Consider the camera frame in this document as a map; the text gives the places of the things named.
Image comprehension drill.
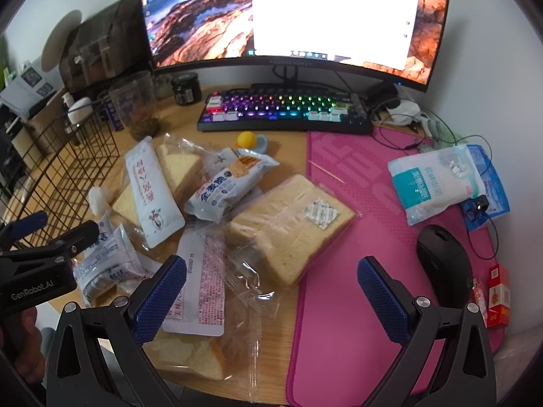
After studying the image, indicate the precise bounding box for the blue tin can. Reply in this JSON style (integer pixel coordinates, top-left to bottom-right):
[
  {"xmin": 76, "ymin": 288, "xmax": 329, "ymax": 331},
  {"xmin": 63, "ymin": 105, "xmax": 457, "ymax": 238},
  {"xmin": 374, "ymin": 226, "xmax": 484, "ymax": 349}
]
[{"xmin": 103, "ymin": 95, "xmax": 125, "ymax": 132}]

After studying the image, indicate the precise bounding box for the curved computer monitor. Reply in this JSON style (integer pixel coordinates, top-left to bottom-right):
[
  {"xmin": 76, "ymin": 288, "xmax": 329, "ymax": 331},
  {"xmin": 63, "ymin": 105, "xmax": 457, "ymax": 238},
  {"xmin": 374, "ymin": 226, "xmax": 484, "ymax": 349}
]
[{"xmin": 135, "ymin": 0, "xmax": 452, "ymax": 94}]

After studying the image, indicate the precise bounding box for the black wire basket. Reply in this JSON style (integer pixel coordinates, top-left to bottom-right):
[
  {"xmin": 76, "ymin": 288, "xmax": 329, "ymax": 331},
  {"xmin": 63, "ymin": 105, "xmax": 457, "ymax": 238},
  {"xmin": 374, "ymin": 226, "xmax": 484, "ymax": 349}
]
[{"xmin": 0, "ymin": 101, "xmax": 121, "ymax": 251}]

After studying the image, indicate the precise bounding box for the black computer mouse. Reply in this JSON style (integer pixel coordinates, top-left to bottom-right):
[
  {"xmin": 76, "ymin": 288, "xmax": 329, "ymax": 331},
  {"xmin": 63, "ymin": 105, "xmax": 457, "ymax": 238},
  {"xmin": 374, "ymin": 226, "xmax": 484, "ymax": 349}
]
[{"xmin": 416, "ymin": 225, "xmax": 473, "ymax": 306}]

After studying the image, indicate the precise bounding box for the square toast loaf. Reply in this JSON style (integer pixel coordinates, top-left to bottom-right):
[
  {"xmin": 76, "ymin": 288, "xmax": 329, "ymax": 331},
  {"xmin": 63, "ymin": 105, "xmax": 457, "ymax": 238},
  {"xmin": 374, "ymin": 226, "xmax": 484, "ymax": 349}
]
[{"xmin": 227, "ymin": 174, "xmax": 357, "ymax": 289}]

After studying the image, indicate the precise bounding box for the clear plastic measuring cup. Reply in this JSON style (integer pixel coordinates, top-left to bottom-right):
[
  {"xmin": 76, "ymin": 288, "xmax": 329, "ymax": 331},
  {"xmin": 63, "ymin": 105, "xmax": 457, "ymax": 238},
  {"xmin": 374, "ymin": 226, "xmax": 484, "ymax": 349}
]
[{"xmin": 109, "ymin": 71, "xmax": 161, "ymax": 141}]

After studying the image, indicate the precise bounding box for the brown cosmetic organizer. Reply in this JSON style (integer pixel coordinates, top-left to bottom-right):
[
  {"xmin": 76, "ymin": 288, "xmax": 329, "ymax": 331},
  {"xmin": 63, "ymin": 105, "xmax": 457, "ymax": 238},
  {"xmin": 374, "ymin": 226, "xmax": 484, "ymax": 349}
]
[{"xmin": 58, "ymin": 0, "xmax": 151, "ymax": 93}]

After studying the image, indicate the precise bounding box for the pink desk mat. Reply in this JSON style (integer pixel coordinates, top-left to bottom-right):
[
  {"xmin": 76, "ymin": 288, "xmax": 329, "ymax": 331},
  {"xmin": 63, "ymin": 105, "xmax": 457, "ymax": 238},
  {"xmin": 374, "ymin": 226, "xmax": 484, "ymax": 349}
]
[{"xmin": 285, "ymin": 129, "xmax": 505, "ymax": 407}]

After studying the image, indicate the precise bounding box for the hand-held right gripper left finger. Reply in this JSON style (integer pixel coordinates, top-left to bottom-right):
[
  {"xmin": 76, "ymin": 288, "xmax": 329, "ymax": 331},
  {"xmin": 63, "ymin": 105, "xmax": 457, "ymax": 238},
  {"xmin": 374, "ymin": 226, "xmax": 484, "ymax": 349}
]
[{"xmin": 44, "ymin": 255, "xmax": 189, "ymax": 407}]

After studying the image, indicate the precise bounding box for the wooden toothpick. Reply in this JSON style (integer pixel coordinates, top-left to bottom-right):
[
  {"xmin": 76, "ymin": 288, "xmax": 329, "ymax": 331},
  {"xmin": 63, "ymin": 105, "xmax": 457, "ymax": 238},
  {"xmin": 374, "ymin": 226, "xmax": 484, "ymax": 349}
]
[{"xmin": 308, "ymin": 161, "xmax": 345, "ymax": 184}]

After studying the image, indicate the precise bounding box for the white cotton ball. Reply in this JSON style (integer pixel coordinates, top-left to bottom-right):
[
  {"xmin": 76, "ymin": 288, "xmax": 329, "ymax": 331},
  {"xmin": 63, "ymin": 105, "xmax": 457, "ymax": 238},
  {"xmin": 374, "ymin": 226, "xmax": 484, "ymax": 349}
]
[{"xmin": 87, "ymin": 185, "xmax": 114, "ymax": 217}]

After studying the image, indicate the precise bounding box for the small white blue-print packet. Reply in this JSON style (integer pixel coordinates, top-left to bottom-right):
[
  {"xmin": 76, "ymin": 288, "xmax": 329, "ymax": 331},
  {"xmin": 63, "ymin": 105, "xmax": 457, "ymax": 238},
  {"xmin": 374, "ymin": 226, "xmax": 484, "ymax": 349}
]
[{"xmin": 72, "ymin": 216, "xmax": 147, "ymax": 308}]

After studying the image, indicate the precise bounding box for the black glass jar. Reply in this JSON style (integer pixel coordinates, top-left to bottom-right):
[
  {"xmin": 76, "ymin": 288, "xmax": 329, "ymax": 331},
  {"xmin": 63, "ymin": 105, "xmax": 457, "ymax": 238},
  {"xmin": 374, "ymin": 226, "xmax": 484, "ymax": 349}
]
[{"xmin": 171, "ymin": 73, "xmax": 202, "ymax": 106}]

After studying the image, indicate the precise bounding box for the backlit mechanical keyboard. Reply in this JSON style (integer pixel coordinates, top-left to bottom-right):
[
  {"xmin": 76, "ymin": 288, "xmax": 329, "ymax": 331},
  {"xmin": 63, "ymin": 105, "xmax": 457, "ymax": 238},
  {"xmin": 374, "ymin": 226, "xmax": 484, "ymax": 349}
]
[{"xmin": 196, "ymin": 84, "xmax": 374, "ymax": 135}]

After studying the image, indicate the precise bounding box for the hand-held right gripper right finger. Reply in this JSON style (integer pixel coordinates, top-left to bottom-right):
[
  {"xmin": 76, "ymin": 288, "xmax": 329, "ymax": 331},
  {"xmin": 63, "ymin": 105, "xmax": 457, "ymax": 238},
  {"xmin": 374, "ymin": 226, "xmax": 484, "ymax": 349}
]
[{"xmin": 356, "ymin": 255, "xmax": 497, "ymax": 407}]

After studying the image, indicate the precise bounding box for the long white red-print packet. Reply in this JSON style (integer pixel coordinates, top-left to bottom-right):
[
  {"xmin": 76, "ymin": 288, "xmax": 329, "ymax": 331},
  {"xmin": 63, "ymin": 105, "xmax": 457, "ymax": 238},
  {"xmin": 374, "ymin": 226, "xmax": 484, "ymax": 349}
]
[{"xmin": 124, "ymin": 136, "xmax": 186, "ymax": 249}]

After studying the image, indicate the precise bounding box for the white power adapter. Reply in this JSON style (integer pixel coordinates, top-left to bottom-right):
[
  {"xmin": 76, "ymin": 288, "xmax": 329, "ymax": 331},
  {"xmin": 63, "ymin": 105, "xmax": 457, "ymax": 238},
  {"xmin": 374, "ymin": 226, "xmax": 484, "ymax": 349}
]
[{"xmin": 384, "ymin": 97, "xmax": 425, "ymax": 125}]

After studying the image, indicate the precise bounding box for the large triangular bread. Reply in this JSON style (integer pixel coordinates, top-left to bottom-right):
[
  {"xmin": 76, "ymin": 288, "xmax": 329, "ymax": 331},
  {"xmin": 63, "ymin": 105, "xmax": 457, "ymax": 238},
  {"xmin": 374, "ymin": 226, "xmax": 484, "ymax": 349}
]
[{"xmin": 142, "ymin": 328, "xmax": 227, "ymax": 381}]

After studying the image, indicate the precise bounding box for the blue plastic packet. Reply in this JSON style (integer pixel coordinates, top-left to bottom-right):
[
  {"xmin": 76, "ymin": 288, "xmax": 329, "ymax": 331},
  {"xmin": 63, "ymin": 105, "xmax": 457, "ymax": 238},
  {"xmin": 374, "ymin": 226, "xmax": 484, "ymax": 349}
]
[{"xmin": 460, "ymin": 144, "xmax": 511, "ymax": 232}]

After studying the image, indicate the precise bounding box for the white dome device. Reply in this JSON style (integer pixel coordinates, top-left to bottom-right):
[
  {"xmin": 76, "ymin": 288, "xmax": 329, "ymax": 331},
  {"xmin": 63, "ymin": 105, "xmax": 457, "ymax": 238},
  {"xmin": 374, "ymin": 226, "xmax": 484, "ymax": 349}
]
[{"xmin": 68, "ymin": 97, "xmax": 93, "ymax": 124}]

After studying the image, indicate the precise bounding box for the white cardboard box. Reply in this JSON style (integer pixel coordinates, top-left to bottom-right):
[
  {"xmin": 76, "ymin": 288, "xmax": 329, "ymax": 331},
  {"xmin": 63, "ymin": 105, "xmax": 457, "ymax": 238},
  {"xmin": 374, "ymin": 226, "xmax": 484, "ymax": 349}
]
[{"xmin": 0, "ymin": 61, "xmax": 64, "ymax": 117}]

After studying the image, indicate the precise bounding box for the red cardboard box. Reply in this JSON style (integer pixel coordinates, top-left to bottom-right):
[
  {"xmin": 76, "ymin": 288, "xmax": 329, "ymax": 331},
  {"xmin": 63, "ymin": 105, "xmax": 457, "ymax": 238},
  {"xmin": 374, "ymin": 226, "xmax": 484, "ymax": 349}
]
[{"xmin": 484, "ymin": 264, "xmax": 512, "ymax": 328}]

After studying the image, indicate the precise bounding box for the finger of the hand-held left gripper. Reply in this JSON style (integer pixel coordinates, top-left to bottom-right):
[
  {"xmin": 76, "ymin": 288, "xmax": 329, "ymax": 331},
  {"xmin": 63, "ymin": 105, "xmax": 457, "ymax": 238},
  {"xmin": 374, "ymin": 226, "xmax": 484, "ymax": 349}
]
[
  {"xmin": 0, "ymin": 220, "xmax": 101, "ymax": 264},
  {"xmin": 0, "ymin": 211, "xmax": 49, "ymax": 250}
]

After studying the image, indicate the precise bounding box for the triangular bread slice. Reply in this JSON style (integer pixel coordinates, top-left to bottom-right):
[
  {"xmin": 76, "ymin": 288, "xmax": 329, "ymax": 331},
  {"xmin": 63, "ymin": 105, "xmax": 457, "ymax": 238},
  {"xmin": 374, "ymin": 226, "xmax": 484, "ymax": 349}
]
[
  {"xmin": 155, "ymin": 143, "xmax": 203, "ymax": 204},
  {"xmin": 112, "ymin": 187, "xmax": 141, "ymax": 227}
]

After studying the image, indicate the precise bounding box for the green white glove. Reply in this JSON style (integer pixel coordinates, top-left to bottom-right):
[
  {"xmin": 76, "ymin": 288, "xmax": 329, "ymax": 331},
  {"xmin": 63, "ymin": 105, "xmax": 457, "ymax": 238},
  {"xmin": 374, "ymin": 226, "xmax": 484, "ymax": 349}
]
[{"xmin": 418, "ymin": 119, "xmax": 456, "ymax": 153}]

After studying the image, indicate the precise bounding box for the white packet with red text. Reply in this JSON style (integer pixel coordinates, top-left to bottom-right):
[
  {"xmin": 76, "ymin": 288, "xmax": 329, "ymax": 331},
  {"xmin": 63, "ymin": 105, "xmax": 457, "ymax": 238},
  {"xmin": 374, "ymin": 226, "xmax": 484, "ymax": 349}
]
[{"xmin": 162, "ymin": 229, "xmax": 225, "ymax": 337}]

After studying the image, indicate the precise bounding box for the white teal cotton pad bag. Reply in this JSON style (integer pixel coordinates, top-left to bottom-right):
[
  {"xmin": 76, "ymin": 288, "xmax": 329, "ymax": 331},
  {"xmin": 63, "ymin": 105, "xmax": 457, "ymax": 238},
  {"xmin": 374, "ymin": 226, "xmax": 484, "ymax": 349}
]
[{"xmin": 387, "ymin": 144, "xmax": 488, "ymax": 226}]

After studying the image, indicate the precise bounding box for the blue white cracker packet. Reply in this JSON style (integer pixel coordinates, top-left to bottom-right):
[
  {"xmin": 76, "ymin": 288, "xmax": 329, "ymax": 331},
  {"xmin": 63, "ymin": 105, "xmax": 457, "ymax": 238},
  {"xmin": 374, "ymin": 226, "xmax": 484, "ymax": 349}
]
[{"xmin": 183, "ymin": 148, "xmax": 281, "ymax": 222}]

